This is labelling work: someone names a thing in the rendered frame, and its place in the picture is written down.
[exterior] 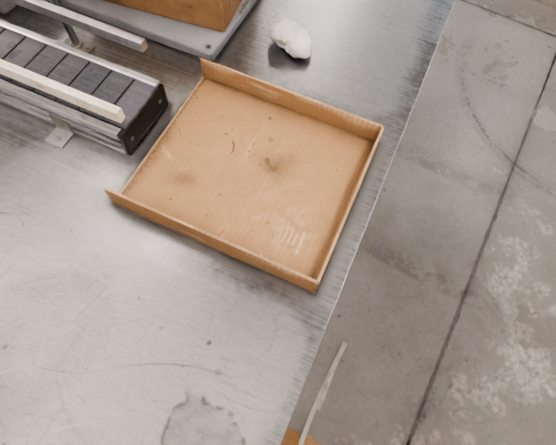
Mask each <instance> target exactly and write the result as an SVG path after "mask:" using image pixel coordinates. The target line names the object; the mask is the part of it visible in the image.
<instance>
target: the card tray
mask: <svg viewBox="0 0 556 445"><path fill-rule="evenodd" d="M200 62H201V68H202V73H203V77H202V79H201V80H200V82H199V83H198V85H197V86H196V87H195V88H194V89H193V91H192V92H191V94H190V95H189V97H188V98H187V99H186V101H185V102H184V104H183V105H182V107H181V108H180V110H179V111H178V112H177V113H176V114H175V116H174V117H173V119H172V120H171V121H170V123H169V125H168V126H167V127H166V129H165V130H164V132H163V133H162V135H161V136H160V137H159V139H158V140H157V141H156V142H155V143H154V145H153V147H152V148H151V149H150V151H149V152H148V154H147V155H146V157H145V158H144V159H143V161H142V162H141V164H140V165H139V166H138V168H137V169H136V170H135V171H134V173H133V174H132V176H131V177H130V179H129V180H128V181H127V183H126V184H125V186H124V187H123V189H122V190H121V192H120V193H118V192H115V191H113V190H110V189H109V188H107V187H105V188H104V189H103V190H104V191H105V193H107V194H108V196H109V198H110V199H111V201H112V202H113V204H115V205H118V206H119V207H122V208H125V209H127V210H129V211H131V212H133V213H135V214H137V215H141V216H143V217H145V218H146V219H148V220H151V221H153V222H155V223H159V224H160V225H162V226H164V227H167V228H169V229H171V230H174V231H176V232H178V233H180V234H183V235H185V236H187V237H188V238H192V239H194V240H196V241H199V242H200V243H202V244H204V245H208V246H210V247H212V248H214V249H216V250H218V251H220V252H223V253H226V254H227V255H230V256H232V257H234V258H236V259H239V260H241V261H243V262H246V263H248V264H250V265H252V266H254V267H256V268H259V269H262V270H264V271H266V272H268V273H270V274H272V275H275V276H278V277H280V278H281V279H283V280H285V281H288V282H290V283H293V284H295V285H297V286H299V287H301V288H304V289H306V290H308V291H311V292H313V293H315V291H316V289H317V287H318V285H319V281H320V279H321V277H322V275H323V273H324V270H325V268H326V266H327V263H328V260H329V258H330V256H331V253H332V251H333V250H334V246H335V243H336V241H337V239H338V237H339V235H340V233H341V230H342V227H343V224H344V223H345V220H346V218H347V216H348V213H349V211H350V208H351V206H352V203H353V201H354V199H355V197H356V195H357V191H358V189H359V186H360V185H361V183H362V180H363V178H364V174H365V172H366V171H367V168H368V166H369V163H370V161H371V159H372V156H373V154H374V151H375V149H376V146H377V145H378V143H379V139H380V137H381V134H382V133H383V130H384V128H385V126H384V125H382V124H377V123H375V122H373V121H370V120H368V119H365V118H362V117H359V116H356V115H354V114H351V113H349V112H347V111H344V110H341V109H337V108H335V107H332V106H330V105H327V104H325V103H323V102H318V101H316V100H313V99H311V98H309V97H306V96H303V95H301V94H297V93H295V92H292V91H289V90H288V89H285V88H282V87H278V86H276V85H273V84H271V83H268V82H265V81H264V80H261V79H257V78H254V77H252V76H250V75H247V74H244V73H242V72H238V71H236V70H233V69H230V68H228V67H226V66H223V65H220V64H217V63H214V62H212V61H209V60H206V59H205V58H201V59H200Z"/></svg>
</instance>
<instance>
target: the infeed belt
mask: <svg viewBox="0 0 556 445"><path fill-rule="evenodd" d="M0 59H3V60H4V61H7V62H9V63H12V64H15V65H17V66H19V67H22V68H24V69H27V70H29V71H31V72H35V73H37V74H40V75H41V76H44V77H46V78H48V79H52V80H54V81H56V82H59V83H61V84H64V85H66V86H68V87H72V88H74V89H77V90H79V91H80V92H83V93H85V94H89V95H92V96H93V97H96V98H98V99H101V100H103V101H105V102H109V103H111V104H113V105H116V106H117V107H120V108H121V109H122V111H123V113H124V116H125V119H124V121H123V122H122V123H121V124H120V123H118V122H116V121H114V120H111V119H109V118H106V117H103V116H101V115H99V114H96V113H94V112H92V111H90V110H87V109H84V108H81V107H80V106H77V105H75V104H72V103H70V102H67V101H65V100H62V99H60V98H57V97H55V96H54V95H51V94H47V93H45V92H42V91H41V90H39V89H36V88H34V87H30V86H28V85H26V84H24V83H21V82H19V81H17V80H15V79H11V78H9V77H6V76H4V75H2V74H0V79H2V80H5V81H7V82H10V83H12V84H13V85H16V86H18V87H22V88H25V89H26V90H28V91H31V92H33V93H36V94H38V95H41V96H43V97H46V98H48V99H50V100H52V101H54V102H58V103H61V104H63V105H64V106H67V107H69V108H72V109H75V110H77V111H79V112H82V113H84V114H87V115H89V116H90V117H94V118H97V119H99V120H101V121H103V122H105V123H108V124H112V125H114V126H115V127H118V128H120V129H122V130H127V129H128V128H129V126H130V125H131V123H132V122H133V121H134V119H135V118H136V117H137V116H138V114H139V113H140V111H141V110H143V109H144V107H145V106H146V105H147V103H148V102H149V100H150V99H151V98H152V97H153V95H154V94H155V92H156V91H157V90H158V87H155V86H153V85H150V84H147V83H146V82H143V81H141V80H138V79H135V78H133V77H130V76H127V75H125V74H122V73H121V72H117V71H114V70H113V71H112V69H110V68H107V67H105V66H102V65H100V64H97V63H94V62H90V61H89V60H86V59H85V58H82V57H78V56H76V55H73V54H72V53H68V52H66V51H64V50H61V49H58V48H56V47H53V46H51V45H48V44H46V43H44V42H41V41H37V40H35V39H33V38H31V37H28V36H25V35H23V34H20V33H17V32H15V31H12V30H11V29H8V28H5V27H3V26H0Z"/></svg>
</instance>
